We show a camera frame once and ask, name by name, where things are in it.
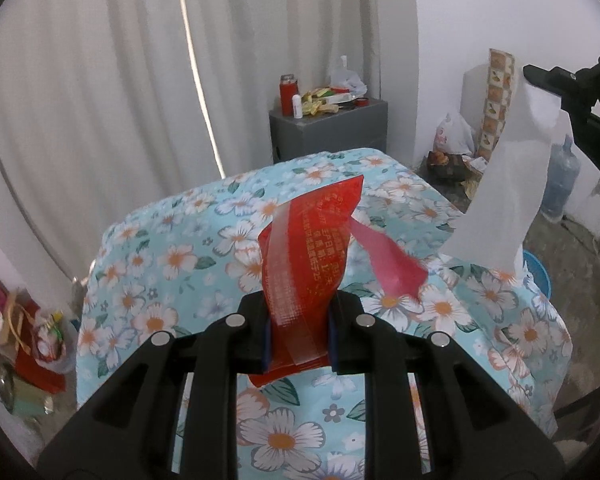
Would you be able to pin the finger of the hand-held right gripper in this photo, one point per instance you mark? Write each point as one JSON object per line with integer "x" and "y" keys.
{"x": 597, "y": 130}
{"x": 570, "y": 77}

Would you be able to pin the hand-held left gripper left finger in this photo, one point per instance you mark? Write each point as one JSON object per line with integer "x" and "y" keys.
{"x": 266, "y": 345}

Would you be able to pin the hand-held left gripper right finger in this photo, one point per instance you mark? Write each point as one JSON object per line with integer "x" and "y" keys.
{"x": 332, "y": 340}

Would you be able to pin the red foil packet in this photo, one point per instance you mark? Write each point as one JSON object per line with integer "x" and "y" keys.
{"x": 305, "y": 270}

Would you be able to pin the white tissue paper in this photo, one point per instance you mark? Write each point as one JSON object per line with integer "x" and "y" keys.
{"x": 510, "y": 185}

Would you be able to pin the blue plastic basket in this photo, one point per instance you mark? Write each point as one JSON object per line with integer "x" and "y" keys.
{"x": 539, "y": 275}

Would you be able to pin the blue water jug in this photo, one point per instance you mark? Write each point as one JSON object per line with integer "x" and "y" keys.
{"x": 560, "y": 180}

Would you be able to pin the checkered patterned roll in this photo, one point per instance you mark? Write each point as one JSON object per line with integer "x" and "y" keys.
{"x": 495, "y": 105}

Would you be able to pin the white foam board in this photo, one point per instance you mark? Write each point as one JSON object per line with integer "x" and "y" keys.
{"x": 475, "y": 90}

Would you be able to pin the floral light blue tablecloth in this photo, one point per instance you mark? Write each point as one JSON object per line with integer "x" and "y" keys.
{"x": 180, "y": 260}

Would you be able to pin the white printed carton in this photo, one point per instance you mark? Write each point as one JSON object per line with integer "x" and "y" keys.
{"x": 479, "y": 165}

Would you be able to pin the white red-print plastic bag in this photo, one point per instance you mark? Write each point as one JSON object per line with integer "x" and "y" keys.
{"x": 455, "y": 132}

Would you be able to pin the tan cardboard scrap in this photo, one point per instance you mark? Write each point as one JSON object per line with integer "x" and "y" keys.
{"x": 471, "y": 186}

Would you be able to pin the dark brown box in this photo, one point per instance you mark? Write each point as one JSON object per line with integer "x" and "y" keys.
{"x": 445, "y": 170}

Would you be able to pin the red tape roll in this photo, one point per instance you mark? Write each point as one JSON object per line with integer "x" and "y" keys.
{"x": 364, "y": 102}

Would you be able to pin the grey cabinet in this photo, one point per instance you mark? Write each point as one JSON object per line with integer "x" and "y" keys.
{"x": 330, "y": 130}

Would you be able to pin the bag of colorful items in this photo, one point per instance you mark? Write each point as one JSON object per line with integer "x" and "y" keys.
{"x": 52, "y": 342}

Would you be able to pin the clear plastic bag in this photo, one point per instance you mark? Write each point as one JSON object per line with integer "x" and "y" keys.
{"x": 347, "y": 77}

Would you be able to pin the small white bottle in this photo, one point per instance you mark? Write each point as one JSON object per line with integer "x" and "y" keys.
{"x": 298, "y": 107}

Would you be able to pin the pile of yellow packets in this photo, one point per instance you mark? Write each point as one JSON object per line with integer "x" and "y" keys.
{"x": 315, "y": 100}

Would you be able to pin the red paper bag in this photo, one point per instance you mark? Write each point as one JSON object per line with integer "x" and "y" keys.
{"x": 25, "y": 360}

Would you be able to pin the red thermos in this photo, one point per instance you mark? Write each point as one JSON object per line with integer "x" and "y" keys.
{"x": 286, "y": 92}

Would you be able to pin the white curtain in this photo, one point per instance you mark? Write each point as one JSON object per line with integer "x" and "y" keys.
{"x": 105, "y": 85}

